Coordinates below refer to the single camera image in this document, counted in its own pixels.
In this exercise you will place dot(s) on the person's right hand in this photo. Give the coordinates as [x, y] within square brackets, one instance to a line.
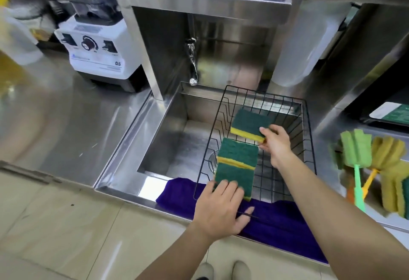
[279, 145]

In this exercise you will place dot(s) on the person's left hand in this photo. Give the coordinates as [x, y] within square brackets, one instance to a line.
[217, 216]

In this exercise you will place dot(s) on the person's right thumb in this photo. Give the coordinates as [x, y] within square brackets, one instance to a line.
[264, 147]

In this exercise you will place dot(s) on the person's left little finger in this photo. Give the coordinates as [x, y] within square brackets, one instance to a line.
[207, 191]

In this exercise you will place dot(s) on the person's left thumb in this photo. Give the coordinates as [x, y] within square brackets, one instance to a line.
[245, 218]

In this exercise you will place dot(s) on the person's left middle finger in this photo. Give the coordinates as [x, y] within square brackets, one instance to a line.
[228, 192]

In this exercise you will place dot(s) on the green yellow scrub sponge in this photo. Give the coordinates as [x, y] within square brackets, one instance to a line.
[233, 174]
[238, 152]
[249, 123]

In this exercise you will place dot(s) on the person's right forearm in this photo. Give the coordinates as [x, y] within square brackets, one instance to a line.
[335, 222]

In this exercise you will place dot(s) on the person's left forearm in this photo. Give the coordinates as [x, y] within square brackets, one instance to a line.
[172, 260]

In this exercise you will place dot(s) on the sink drain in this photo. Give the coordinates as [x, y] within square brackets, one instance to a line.
[212, 161]

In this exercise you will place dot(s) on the purple cloth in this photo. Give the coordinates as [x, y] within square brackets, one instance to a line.
[281, 225]

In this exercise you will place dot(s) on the person's right shoe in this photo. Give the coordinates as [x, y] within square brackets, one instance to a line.
[241, 270]

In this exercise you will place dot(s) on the person's shoe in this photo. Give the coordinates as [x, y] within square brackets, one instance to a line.
[241, 270]
[204, 271]

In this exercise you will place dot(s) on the stainless steel sink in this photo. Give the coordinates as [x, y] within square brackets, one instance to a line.
[172, 142]

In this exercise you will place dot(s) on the person's left shoe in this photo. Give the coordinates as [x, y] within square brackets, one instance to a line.
[204, 271]

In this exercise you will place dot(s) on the green sponge brush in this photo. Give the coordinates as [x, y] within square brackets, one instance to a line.
[356, 148]

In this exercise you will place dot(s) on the white plastic container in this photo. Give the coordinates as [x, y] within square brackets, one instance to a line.
[303, 43]

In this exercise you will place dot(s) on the chrome faucet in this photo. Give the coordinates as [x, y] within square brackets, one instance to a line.
[192, 62]

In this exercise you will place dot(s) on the yellow sponge brush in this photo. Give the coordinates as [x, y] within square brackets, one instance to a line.
[386, 153]

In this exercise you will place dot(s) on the green white card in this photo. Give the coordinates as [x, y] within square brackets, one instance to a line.
[391, 113]

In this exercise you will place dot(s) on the pile of yellow sponges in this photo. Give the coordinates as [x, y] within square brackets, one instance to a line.
[396, 190]

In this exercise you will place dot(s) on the stainless steel shelf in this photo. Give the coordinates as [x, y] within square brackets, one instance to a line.
[204, 3]

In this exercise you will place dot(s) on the white blender base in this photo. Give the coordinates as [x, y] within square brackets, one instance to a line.
[99, 52]

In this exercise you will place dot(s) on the clear plastic bottle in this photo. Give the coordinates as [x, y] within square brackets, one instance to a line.
[16, 40]

